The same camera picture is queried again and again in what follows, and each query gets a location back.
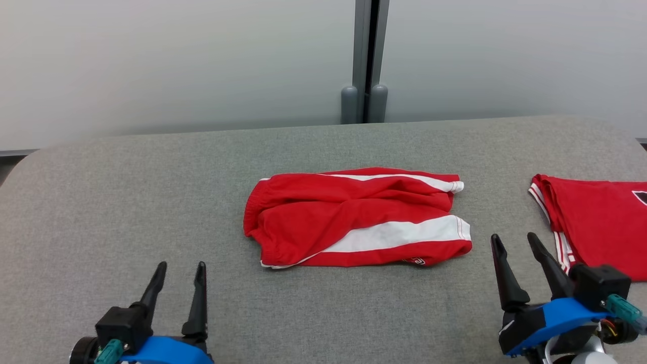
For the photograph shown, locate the red basketball jersey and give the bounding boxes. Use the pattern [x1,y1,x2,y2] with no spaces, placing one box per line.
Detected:
[528,174,647,283]

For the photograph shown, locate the red shorts white stripe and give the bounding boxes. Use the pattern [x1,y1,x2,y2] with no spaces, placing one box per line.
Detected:
[243,167,473,269]

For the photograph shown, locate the teal cable connector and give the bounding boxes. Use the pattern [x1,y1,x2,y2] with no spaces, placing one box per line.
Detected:
[604,294,647,335]
[94,339,125,364]

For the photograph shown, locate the left gripper body blue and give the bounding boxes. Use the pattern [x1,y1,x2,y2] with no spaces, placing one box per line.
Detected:
[119,335,214,364]

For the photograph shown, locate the right gripper body blue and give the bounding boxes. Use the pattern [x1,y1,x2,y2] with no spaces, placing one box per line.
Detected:
[498,297,610,357]

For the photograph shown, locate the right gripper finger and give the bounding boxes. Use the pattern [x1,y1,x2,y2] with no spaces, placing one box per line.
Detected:
[491,234,531,312]
[527,232,575,299]

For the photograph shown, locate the grey aluminium partition post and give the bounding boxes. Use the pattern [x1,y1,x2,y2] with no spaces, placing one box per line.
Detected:
[341,0,390,124]

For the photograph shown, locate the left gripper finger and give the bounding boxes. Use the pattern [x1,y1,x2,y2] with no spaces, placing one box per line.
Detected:
[129,261,168,325]
[181,261,208,339]

